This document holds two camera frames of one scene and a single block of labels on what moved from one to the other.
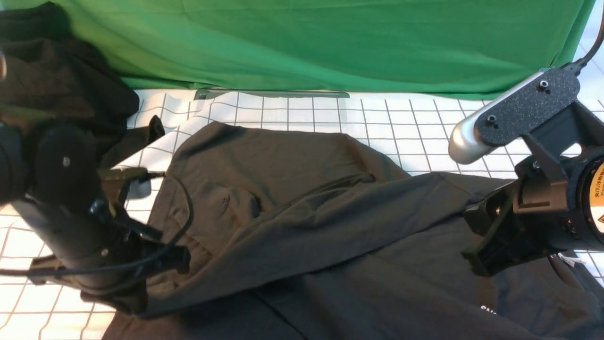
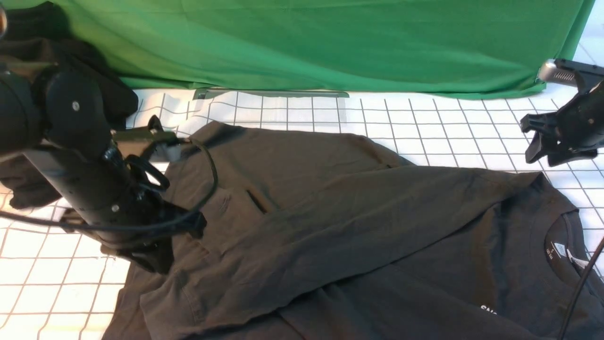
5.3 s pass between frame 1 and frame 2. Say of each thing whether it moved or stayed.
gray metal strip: stayed
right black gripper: moved
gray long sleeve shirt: stayed
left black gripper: moved
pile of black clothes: stayed
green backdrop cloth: stayed
